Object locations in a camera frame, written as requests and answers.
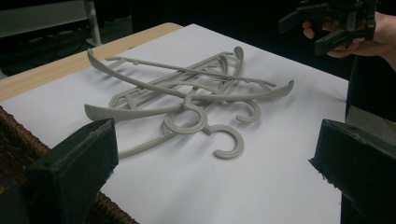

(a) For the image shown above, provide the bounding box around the white metal desk frame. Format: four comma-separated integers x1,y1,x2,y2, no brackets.
0,0,103,48

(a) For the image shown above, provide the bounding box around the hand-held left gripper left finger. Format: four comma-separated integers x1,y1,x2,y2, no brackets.
24,117,120,224

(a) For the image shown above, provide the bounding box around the white board sheet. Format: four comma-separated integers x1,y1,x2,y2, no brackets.
0,22,349,224

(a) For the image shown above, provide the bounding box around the brown wicker basket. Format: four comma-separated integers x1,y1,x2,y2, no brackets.
0,105,139,224

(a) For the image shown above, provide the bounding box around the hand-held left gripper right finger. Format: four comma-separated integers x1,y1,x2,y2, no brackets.
308,119,396,224

